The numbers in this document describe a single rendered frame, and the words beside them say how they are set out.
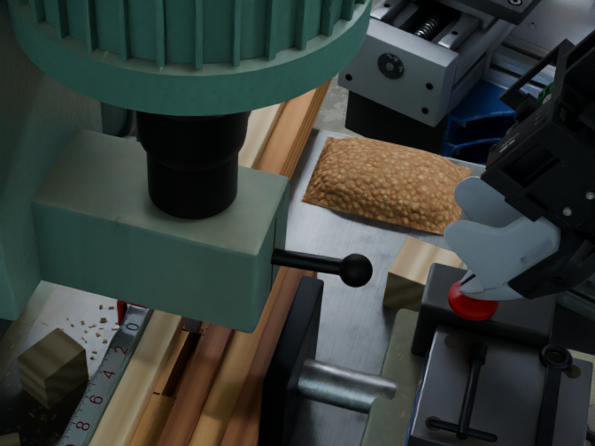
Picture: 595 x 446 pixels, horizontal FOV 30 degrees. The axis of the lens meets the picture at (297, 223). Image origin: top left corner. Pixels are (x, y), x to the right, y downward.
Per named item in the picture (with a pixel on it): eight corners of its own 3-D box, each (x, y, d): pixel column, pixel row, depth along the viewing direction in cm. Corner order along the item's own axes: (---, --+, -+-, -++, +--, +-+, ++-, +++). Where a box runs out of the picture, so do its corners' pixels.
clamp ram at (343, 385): (370, 499, 69) (387, 415, 63) (256, 468, 70) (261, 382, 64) (398, 388, 76) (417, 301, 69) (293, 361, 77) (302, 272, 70)
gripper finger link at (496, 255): (402, 245, 65) (506, 161, 59) (479, 299, 66) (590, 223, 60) (390, 282, 63) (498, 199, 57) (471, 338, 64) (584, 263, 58)
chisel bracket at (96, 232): (253, 353, 67) (258, 256, 61) (37, 297, 69) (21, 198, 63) (286, 267, 72) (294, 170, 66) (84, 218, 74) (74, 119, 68)
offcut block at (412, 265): (438, 326, 80) (446, 293, 78) (382, 305, 81) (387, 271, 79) (456, 289, 83) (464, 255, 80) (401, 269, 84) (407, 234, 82)
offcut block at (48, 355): (20, 388, 86) (15, 357, 84) (62, 356, 89) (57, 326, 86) (48, 410, 85) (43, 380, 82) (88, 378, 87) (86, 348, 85)
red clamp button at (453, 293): (492, 329, 65) (496, 318, 65) (443, 317, 66) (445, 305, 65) (499, 293, 68) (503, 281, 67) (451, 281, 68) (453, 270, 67)
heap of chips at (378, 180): (454, 238, 87) (460, 212, 85) (301, 202, 89) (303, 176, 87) (471, 169, 93) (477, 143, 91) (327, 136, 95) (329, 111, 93)
